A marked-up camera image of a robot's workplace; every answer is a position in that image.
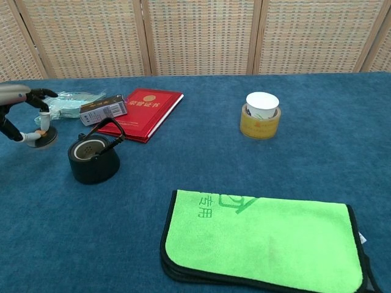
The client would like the yellow packing tape roll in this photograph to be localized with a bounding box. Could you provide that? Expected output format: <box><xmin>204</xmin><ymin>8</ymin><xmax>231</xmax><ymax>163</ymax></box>
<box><xmin>239</xmin><ymin>103</ymin><xmax>283</xmax><ymax>140</ymax></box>

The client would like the small black cardboard box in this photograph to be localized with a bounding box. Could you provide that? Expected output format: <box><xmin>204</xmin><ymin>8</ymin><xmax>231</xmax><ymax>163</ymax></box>
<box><xmin>79</xmin><ymin>94</ymin><xmax>128</xmax><ymax>126</ymax></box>

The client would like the red certificate book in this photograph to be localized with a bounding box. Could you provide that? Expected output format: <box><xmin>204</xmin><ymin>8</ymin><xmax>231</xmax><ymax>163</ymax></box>
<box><xmin>97</xmin><ymin>88</ymin><xmax>185</xmax><ymax>144</ymax></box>

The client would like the green microfiber cloth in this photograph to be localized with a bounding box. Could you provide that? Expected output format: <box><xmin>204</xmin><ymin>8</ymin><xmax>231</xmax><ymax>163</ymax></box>
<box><xmin>159</xmin><ymin>189</ymin><xmax>384</xmax><ymax>293</ymax></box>

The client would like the blue carpet table cover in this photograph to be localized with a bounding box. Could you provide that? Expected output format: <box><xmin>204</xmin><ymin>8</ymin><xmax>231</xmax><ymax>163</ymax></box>
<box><xmin>0</xmin><ymin>71</ymin><xmax>391</xmax><ymax>293</ymax></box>

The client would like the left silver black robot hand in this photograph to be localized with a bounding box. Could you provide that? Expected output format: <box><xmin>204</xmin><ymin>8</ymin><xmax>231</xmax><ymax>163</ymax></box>
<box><xmin>0</xmin><ymin>84</ymin><xmax>59</xmax><ymax>143</ymax></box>

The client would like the clear green plastic dustpan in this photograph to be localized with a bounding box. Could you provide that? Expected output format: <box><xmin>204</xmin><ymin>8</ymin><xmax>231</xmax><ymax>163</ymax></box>
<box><xmin>35</xmin><ymin>89</ymin><xmax>106</xmax><ymax>129</ymax></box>

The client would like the black teapot lid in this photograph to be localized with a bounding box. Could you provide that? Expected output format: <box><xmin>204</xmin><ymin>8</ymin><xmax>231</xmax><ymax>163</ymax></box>
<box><xmin>26</xmin><ymin>125</ymin><xmax>59</xmax><ymax>150</ymax></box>

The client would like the small black object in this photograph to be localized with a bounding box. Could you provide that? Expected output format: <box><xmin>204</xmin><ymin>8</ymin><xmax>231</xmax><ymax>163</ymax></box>
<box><xmin>67</xmin><ymin>117</ymin><xmax>126</xmax><ymax>185</ymax></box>

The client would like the woven bamboo folding screen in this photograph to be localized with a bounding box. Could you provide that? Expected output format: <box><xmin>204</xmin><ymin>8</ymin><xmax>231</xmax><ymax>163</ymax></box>
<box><xmin>0</xmin><ymin>0</ymin><xmax>391</xmax><ymax>83</ymax></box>

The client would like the white paper cup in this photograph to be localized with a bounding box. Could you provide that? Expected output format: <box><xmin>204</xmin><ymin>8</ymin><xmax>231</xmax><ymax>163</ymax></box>
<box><xmin>246</xmin><ymin>92</ymin><xmax>280</xmax><ymax>120</ymax></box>

